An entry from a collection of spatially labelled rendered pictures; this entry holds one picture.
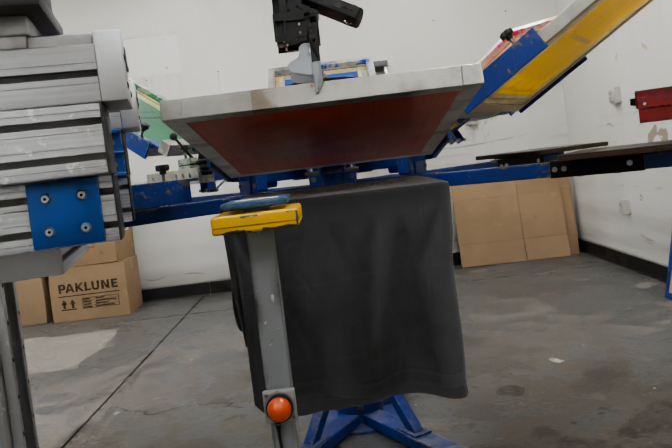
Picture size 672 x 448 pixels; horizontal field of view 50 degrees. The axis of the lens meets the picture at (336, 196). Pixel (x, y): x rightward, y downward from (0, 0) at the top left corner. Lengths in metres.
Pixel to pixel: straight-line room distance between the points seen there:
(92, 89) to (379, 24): 5.26
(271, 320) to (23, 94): 0.48
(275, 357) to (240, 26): 5.16
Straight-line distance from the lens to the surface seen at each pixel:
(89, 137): 0.95
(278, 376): 1.15
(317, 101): 1.29
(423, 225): 1.40
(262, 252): 1.11
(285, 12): 1.35
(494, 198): 6.11
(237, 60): 6.12
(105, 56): 0.96
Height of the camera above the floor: 1.02
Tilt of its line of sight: 3 degrees down
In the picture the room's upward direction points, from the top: 7 degrees counter-clockwise
